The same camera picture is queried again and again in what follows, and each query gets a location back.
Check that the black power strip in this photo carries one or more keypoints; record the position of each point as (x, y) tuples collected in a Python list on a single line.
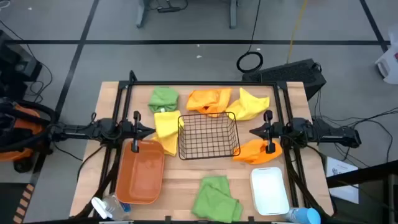
[(168, 9)]

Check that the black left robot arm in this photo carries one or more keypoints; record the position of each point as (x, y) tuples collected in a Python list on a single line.
[(102, 129)]

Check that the black equipment case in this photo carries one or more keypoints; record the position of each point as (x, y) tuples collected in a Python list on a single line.
[(12, 65)]

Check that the orange microfiber towel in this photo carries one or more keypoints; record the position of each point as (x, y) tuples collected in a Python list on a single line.
[(252, 152), (205, 99)]

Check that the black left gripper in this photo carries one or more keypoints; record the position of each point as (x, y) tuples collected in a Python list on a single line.
[(132, 130)]

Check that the grey desk frame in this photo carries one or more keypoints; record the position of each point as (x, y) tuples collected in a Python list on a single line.
[(141, 15)]

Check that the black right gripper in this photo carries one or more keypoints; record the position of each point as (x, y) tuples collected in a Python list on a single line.
[(273, 130)]

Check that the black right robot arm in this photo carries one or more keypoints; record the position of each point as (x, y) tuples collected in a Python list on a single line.
[(326, 132)]

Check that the green microfiber towel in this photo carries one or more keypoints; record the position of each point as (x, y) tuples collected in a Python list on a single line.
[(163, 98), (214, 199)]

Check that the clear spray bottle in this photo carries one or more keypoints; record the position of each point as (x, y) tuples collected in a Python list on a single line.
[(115, 208)]

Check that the light blue bottle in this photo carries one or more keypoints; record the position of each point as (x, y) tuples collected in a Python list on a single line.
[(306, 216)]

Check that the orange plastic bin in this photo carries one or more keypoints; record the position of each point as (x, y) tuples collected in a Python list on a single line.
[(140, 174)]

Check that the white plastic bin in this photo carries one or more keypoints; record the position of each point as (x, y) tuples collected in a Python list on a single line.
[(269, 191)]

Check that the black metal table frame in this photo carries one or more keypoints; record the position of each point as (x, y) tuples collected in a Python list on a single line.
[(202, 83)]

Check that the black beam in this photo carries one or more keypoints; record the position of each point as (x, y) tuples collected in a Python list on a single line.
[(367, 174)]

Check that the yellow microfiber towel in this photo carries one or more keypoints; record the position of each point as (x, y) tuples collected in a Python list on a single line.
[(166, 124), (250, 107)]

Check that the white paper sheet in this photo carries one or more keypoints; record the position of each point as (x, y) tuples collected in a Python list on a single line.
[(340, 174)]

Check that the white plastic object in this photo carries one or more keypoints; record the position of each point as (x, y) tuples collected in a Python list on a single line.
[(388, 65)]

